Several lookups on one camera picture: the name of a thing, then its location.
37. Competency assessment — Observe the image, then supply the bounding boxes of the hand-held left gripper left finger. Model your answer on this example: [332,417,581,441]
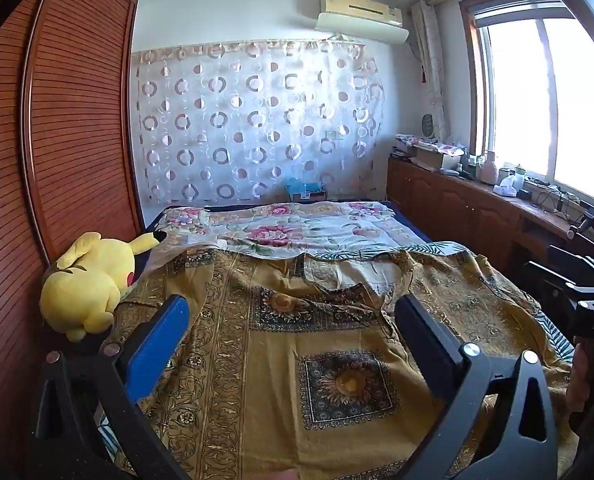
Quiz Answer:
[32,294,193,480]

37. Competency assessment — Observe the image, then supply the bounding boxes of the cardboard box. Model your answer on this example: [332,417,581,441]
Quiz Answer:
[412,142,465,171]

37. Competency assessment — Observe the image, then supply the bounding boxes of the round table fan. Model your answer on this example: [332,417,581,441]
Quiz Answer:
[421,112,443,140]

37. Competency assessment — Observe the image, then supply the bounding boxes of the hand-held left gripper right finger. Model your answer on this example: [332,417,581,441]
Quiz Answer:
[394,292,560,480]

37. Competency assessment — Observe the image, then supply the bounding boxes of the sheer circle-patterned wall curtain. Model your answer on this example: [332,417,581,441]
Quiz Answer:
[133,40,388,206]

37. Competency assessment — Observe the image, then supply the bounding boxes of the yellow plush toy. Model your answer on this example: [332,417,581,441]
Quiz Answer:
[40,231,160,343]

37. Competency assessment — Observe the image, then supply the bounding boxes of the mustard patterned garment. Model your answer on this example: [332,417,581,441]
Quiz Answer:
[112,247,580,480]

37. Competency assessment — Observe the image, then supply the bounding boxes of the blue tissue box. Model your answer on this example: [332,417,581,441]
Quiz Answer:
[284,177,328,203]

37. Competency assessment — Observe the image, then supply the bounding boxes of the window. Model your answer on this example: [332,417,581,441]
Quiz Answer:
[459,0,594,211]

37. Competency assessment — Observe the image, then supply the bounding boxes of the red-brown slatted wooden wardrobe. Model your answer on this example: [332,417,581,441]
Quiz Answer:
[0,0,145,461]

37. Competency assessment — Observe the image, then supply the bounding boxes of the low wooden cabinet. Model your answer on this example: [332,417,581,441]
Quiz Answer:
[387,155,594,286]

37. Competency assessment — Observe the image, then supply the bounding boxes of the floral blanket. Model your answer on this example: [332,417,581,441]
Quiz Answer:
[149,201,403,261]

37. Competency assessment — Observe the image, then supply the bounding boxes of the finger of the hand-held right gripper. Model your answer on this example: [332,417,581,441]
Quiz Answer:
[547,245,594,285]
[524,261,578,311]

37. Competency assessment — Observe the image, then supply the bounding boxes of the person's right hand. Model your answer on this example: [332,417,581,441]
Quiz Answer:
[566,344,594,412]

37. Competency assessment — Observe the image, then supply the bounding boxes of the white plastic bag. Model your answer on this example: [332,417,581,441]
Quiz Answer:
[493,172,528,197]

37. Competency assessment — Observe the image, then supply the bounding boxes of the white window curtain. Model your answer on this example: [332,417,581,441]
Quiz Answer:
[411,0,452,141]

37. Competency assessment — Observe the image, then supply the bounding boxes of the wall air conditioner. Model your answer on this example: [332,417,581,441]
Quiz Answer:
[315,0,409,43]

